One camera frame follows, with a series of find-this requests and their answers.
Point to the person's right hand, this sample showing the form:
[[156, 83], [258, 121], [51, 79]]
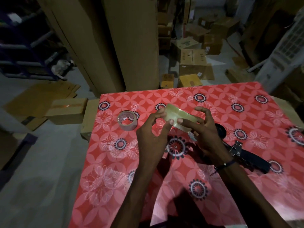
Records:
[[209, 140]]

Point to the person's left hand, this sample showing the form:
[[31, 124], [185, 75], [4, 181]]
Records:
[[149, 142]]

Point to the person's left thumb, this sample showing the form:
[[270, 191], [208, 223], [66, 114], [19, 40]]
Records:
[[165, 128]]

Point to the person's right thumb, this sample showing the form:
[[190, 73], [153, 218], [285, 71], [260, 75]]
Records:
[[188, 123]]

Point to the person's right forearm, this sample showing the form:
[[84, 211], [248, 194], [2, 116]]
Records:
[[249, 197]]

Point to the person's left forearm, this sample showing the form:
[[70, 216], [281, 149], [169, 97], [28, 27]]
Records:
[[133, 199]]

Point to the small clear tape roll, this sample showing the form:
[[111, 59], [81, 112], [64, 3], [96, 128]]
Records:
[[131, 125]]

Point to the yellow cardboard box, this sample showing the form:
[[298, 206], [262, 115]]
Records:
[[190, 80]]

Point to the small yellow printed box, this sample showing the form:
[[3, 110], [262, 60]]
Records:
[[167, 81]]

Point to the black wristband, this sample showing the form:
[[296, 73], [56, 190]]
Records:
[[224, 165]]

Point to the large open-flap cardboard box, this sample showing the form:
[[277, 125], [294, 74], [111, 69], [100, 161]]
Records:
[[192, 62]]

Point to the red floral tablecloth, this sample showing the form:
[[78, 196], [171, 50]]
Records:
[[114, 163]]

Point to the flat cardboard piece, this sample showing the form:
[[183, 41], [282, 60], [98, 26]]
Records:
[[238, 75]]

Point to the black tape dispenser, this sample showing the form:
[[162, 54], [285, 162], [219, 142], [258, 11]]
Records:
[[251, 160]]

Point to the plain cardboard box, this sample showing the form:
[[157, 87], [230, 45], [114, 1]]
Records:
[[89, 121]]

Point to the printed cardboard box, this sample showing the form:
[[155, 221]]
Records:
[[184, 45]]

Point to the tall brown cardboard roll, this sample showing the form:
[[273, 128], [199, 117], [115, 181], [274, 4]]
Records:
[[78, 45], [135, 45]]

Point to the white pipe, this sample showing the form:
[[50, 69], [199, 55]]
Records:
[[256, 65]]

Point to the stack of small cardboard boxes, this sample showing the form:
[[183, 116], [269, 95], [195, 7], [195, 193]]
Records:
[[164, 33]]

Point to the taped brown cardboard box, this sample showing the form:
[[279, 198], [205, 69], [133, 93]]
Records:
[[67, 111]]

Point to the white air cooler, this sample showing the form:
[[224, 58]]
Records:
[[282, 54]]

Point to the white plastic bag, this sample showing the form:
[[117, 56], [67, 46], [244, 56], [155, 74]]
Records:
[[62, 66]]

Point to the large dark cardboard box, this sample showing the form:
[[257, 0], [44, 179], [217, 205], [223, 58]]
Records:
[[266, 30]]

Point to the pile of flattened cardboard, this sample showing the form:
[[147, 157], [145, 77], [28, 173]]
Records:
[[35, 99]]

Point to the blue metal shelf rack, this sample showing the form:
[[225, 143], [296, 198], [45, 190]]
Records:
[[26, 49]]

